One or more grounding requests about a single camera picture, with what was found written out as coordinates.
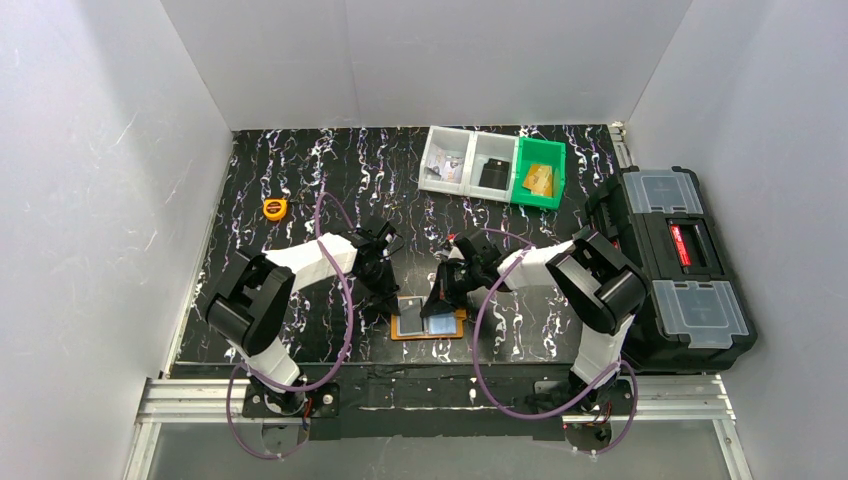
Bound black credit card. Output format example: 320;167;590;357
396;296;424;337

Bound orange leather card holder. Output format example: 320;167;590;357
390;310;468;341

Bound gold credit card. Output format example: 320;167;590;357
522;164;550;195

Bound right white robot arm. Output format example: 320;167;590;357
420;227;649;390

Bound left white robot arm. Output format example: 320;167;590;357
201;216;400;393

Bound black card in bin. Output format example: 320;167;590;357
479;158;511;190

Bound photo cards in bin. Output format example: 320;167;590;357
426;150;464;184

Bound yellow tape measure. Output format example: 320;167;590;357
262;198;289;222

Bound middle grey plastic bin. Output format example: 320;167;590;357
464;132;519;203

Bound grey plastic bin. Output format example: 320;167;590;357
418;126;476;195
464;132;519;203

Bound green plastic bin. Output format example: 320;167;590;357
511;137;566;210

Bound left grey plastic bin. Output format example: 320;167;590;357
418;126;476;195

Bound black plastic toolbox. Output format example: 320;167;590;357
584;166;758;374

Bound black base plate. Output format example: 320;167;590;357
233;365;634;442

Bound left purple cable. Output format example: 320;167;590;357
225;190;359;461

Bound aluminium frame rail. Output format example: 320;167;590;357
124;369;751;479

